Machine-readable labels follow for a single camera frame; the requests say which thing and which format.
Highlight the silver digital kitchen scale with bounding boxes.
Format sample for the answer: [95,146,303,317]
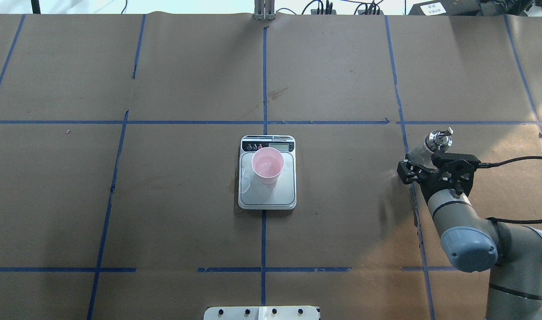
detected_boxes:
[237,135,297,210]

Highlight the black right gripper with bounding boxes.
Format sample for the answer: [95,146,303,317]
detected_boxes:
[397,153,475,200]

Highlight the aluminium frame post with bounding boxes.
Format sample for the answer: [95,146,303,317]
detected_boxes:
[253,0,276,21]

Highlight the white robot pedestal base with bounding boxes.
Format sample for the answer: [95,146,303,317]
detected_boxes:
[203,305,321,320]

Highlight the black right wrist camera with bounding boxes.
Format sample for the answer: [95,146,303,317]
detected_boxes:
[431,152,481,178]

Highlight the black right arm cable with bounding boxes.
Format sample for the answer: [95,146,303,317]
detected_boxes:
[479,156,542,168]

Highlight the clear glass sauce bottle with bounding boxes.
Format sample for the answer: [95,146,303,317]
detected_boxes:
[405,127,454,168]

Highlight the pink plastic cup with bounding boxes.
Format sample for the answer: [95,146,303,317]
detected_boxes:
[251,147,284,185]

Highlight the dark box with white label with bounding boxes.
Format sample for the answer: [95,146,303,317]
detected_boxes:
[407,0,482,16]

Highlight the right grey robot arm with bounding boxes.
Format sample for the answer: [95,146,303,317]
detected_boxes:
[397,152,542,320]

